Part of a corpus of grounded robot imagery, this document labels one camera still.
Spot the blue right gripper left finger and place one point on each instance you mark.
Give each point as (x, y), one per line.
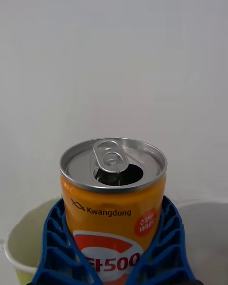
(55, 254)

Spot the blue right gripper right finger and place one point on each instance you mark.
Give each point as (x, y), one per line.
(168, 247)

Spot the orange drink can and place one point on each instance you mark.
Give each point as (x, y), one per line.
(111, 209)

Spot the yellow-green plastic waste bin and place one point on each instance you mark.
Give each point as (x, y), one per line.
(21, 242)

